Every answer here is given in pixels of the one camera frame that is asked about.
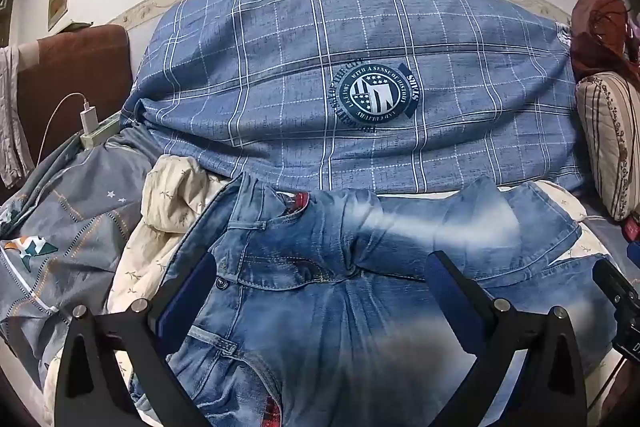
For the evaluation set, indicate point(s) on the white charger plug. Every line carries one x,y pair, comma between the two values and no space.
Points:
90,119

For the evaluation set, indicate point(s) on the grey patterned duvet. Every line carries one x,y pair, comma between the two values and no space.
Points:
75,217

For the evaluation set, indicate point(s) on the brown cloth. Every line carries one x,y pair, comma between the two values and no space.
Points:
595,37

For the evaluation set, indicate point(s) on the blue denim pants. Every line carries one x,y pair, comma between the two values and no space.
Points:
320,307

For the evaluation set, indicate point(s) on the purple cloth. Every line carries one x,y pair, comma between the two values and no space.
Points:
634,37

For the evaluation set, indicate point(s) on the small green object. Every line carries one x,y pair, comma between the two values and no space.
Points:
75,27

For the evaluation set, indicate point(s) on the striped floral pillow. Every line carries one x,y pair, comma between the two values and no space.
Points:
610,132

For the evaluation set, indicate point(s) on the grey hanging cloth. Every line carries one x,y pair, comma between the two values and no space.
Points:
10,107

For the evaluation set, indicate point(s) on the grey blue bed sheet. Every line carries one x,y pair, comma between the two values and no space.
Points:
605,229

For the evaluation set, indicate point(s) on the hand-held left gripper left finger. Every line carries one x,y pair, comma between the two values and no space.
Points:
190,297

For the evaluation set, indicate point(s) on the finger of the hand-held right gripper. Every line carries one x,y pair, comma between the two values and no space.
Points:
612,279

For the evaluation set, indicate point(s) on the small red box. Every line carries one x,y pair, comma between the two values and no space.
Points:
632,227

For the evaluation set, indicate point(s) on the brown headboard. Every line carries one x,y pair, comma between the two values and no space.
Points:
60,67

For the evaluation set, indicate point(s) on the pale green power strip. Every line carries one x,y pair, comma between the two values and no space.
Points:
105,132

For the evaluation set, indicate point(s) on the blue plaid quilt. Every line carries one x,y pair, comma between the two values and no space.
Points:
280,57

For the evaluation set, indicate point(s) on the cream leaf-print blanket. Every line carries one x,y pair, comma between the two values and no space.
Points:
165,207

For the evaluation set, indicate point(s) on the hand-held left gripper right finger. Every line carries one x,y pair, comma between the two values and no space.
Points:
442,287

